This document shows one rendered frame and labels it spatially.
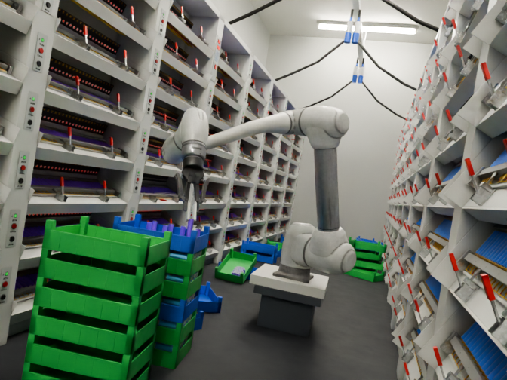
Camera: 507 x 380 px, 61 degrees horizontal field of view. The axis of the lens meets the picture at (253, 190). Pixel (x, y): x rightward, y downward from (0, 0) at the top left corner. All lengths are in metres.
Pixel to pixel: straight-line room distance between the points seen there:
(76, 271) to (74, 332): 0.17
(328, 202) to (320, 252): 0.23
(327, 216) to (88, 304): 1.08
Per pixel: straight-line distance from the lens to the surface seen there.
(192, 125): 1.60
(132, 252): 1.20
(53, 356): 1.37
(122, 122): 2.00
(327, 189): 1.89
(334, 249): 1.94
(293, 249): 2.08
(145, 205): 2.26
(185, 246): 1.48
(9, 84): 1.54
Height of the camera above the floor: 0.67
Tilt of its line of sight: 1 degrees down
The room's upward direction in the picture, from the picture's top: 9 degrees clockwise
